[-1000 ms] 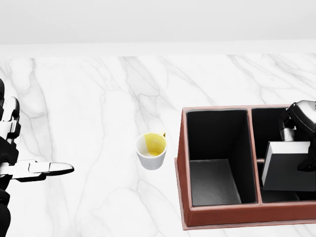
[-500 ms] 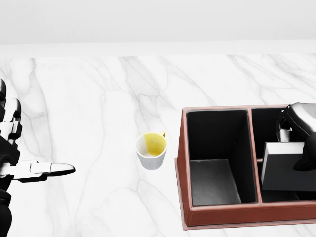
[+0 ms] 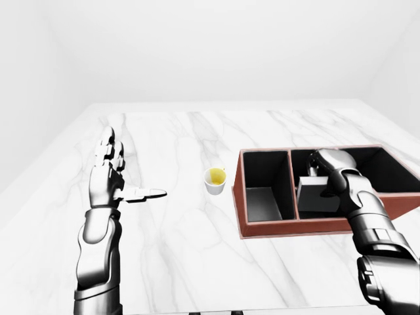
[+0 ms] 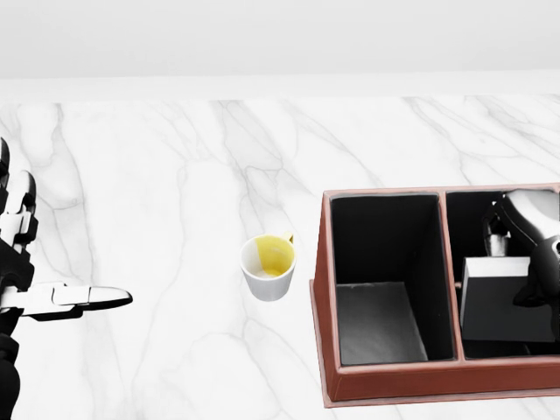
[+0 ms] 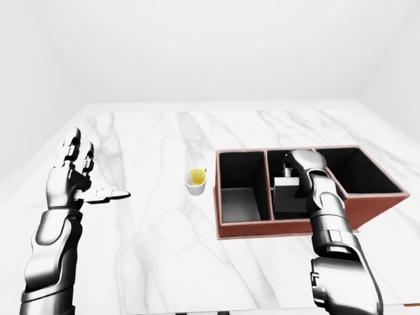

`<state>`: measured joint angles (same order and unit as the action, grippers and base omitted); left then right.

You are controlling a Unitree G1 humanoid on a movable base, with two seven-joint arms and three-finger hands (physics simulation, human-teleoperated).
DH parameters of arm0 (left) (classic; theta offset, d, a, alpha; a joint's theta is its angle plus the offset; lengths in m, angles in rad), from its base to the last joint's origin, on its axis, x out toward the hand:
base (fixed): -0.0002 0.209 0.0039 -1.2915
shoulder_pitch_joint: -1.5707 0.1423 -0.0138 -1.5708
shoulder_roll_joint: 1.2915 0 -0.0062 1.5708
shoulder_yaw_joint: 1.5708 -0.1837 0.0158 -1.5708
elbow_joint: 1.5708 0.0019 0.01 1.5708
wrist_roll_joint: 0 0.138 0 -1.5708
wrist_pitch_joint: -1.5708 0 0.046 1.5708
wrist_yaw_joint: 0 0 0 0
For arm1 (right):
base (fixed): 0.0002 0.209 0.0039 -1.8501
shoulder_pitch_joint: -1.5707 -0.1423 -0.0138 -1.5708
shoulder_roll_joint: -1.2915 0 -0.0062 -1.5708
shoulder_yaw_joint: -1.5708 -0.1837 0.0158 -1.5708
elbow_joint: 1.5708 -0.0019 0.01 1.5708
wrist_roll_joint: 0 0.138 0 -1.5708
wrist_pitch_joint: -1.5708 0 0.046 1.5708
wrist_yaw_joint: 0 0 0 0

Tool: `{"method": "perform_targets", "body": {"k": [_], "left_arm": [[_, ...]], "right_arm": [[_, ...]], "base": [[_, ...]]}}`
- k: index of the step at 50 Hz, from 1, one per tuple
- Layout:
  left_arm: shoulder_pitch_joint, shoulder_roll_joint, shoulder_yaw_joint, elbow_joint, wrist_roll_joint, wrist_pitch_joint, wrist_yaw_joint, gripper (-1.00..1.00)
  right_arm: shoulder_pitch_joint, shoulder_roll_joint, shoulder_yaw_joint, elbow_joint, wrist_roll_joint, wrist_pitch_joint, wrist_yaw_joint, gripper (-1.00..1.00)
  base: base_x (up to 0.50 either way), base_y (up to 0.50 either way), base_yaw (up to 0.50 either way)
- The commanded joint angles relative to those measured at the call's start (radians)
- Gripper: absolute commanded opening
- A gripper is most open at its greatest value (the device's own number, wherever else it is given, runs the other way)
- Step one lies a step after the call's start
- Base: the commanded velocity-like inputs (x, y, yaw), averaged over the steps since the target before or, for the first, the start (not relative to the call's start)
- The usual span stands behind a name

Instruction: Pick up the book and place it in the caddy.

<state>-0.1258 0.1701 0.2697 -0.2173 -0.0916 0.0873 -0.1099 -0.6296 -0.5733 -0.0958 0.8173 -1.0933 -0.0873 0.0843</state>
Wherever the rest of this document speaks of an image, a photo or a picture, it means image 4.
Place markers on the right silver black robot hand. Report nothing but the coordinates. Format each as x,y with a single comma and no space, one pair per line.
541,227

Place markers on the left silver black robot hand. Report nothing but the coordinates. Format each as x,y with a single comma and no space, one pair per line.
13,258

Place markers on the dark grey book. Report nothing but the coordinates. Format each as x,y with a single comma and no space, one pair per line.
490,310

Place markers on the red-brown desk caddy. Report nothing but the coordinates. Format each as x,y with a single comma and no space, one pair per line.
394,380

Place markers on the white mug with yellow inside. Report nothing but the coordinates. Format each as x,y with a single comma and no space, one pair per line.
268,280

